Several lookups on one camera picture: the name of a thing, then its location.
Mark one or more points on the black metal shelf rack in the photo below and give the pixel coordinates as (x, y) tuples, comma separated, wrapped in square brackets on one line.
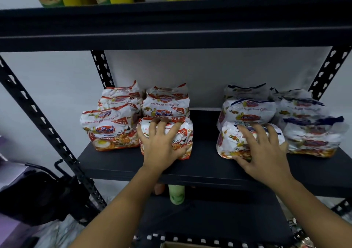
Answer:
[(176, 22)]

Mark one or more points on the person's right forearm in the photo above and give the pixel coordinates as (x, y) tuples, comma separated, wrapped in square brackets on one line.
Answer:
[(310, 212)]

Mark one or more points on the person's left forearm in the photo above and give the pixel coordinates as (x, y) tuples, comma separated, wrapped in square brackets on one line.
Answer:
[(121, 209)]

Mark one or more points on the person's left middle finger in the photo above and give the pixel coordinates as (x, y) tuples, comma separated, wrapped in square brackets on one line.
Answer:
[(167, 125)]

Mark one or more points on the person's left hand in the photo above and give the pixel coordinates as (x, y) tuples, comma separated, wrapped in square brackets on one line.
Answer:
[(159, 149)]

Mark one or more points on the green bottle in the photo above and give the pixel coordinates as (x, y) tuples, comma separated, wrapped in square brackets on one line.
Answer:
[(176, 194)]

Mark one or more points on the clear plastic wrap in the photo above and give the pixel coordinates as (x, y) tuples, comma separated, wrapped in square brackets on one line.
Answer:
[(59, 234)]

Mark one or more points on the person's left little finger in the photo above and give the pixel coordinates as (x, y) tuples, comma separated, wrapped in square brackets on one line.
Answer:
[(141, 133)]

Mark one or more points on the person's left thumb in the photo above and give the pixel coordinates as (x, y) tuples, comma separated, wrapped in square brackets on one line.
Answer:
[(183, 151)]

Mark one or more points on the person's right hand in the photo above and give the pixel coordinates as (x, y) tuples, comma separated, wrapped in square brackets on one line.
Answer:
[(265, 160)]

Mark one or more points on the blue trim noodle packet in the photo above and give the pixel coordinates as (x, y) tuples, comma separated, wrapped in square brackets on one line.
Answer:
[(228, 143)]

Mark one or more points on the red trim noodle packet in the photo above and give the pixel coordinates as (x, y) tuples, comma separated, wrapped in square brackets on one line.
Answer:
[(165, 102), (110, 129), (121, 98), (183, 135)]

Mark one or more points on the person's right little finger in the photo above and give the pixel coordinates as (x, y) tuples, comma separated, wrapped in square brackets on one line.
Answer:
[(284, 147)]

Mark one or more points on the person's right thumb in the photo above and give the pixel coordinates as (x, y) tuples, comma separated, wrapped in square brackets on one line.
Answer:
[(240, 161)]

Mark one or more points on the stack of blue trim packs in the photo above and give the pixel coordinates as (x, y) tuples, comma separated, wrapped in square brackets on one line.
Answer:
[(308, 135)]

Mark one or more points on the black bag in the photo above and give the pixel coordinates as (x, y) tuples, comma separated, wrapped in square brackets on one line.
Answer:
[(38, 195)]

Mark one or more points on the person's right middle finger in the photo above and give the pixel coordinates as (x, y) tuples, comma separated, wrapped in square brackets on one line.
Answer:
[(260, 132)]

